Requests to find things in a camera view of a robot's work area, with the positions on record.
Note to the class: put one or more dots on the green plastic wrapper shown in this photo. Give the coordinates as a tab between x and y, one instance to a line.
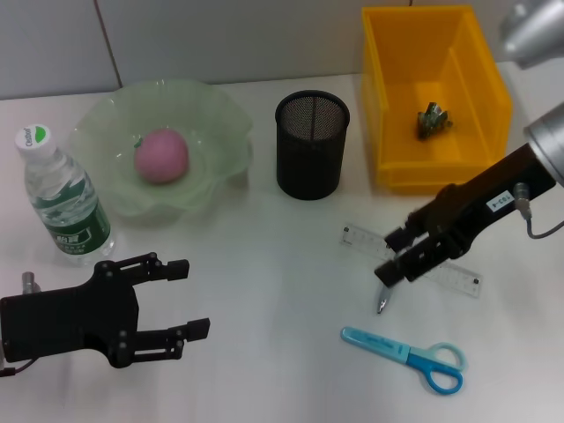
432	121

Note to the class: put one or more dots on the yellow plastic bin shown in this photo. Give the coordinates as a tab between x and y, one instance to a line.
476	145

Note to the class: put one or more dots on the clear plastic ruler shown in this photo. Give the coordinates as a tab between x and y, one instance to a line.
361	238

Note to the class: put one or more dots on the clear green label water bottle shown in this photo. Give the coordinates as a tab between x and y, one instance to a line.
66	207

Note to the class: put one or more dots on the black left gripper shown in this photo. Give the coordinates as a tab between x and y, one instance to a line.
61	321

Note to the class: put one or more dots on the pink peach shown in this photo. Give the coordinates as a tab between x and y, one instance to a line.
161	154

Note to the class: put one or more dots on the black mesh pen holder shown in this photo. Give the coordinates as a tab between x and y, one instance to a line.
310	150

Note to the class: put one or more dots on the blue scissors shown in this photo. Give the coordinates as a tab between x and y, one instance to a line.
396	350

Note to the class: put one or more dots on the green glass fruit plate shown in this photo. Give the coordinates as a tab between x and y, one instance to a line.
211	132

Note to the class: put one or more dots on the silver pen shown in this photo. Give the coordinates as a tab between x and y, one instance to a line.
384	299

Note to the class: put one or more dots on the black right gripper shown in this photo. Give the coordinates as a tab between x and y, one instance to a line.
480	202

